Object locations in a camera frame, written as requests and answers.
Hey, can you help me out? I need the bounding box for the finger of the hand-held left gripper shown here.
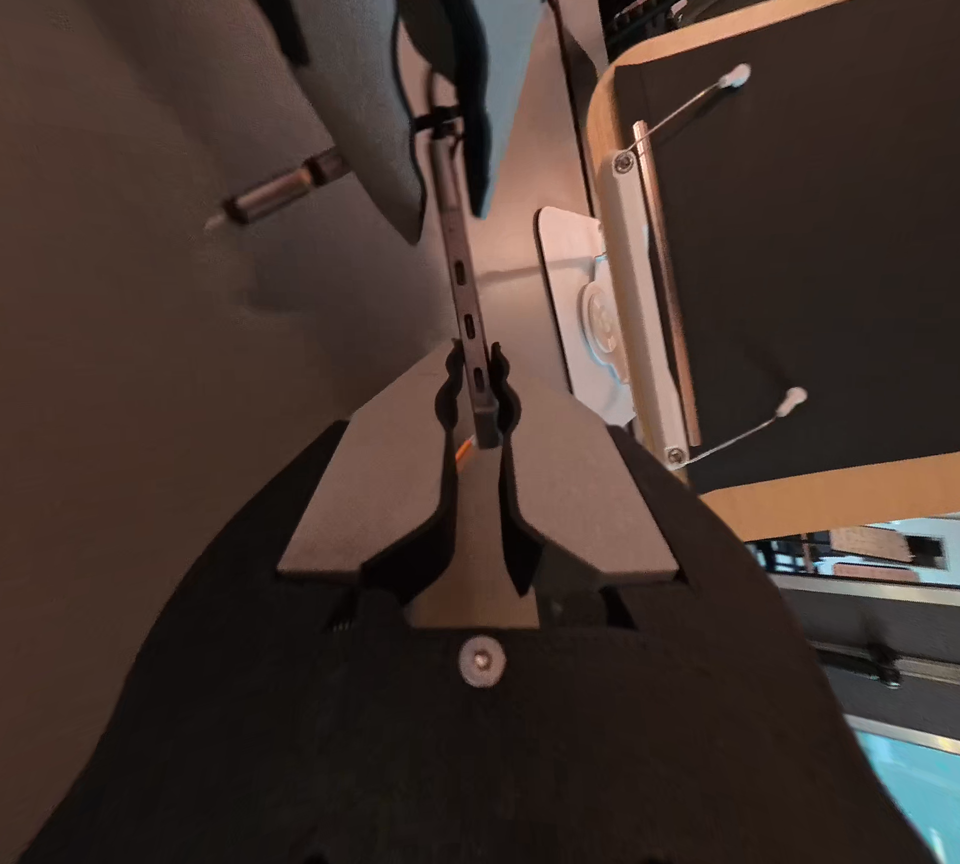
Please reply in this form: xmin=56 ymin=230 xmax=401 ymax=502
xmin=261 ymin=0 xmax=430 ymax=248
xmin=416 ymin=0 xmax=546 ymax=220

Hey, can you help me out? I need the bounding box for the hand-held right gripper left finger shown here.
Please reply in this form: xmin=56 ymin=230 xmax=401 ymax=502
xmin=277 ymin=341 xmax=462 ymax=606

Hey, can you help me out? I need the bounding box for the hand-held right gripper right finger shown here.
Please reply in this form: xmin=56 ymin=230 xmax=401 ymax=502
xmin=491 ymin=345 xmax=678 ymax=597

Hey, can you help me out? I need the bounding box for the grey usb hub with cable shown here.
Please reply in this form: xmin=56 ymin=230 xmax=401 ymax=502
xmin=206 ymin=65 xmax=505 ymax=450

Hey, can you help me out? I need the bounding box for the metal ledge strip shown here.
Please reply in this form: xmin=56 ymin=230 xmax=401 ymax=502
xmin=631 ymin=120 xmax=702 ymax=447

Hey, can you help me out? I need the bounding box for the white stand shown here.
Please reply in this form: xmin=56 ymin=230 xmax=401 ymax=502
xmin=534 ymin=143 xmax=693 ymax=469

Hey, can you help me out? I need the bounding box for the black sheet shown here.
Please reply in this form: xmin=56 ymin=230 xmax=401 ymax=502
xmin=611 ymin=9 xmax=960 ymax=498

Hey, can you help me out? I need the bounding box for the wire page holder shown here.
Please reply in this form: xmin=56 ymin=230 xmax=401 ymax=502
xmin=637 ymin=63 xmax=751 ymax=145
xmin=686 ymin=388 xmax=810 ymax=464

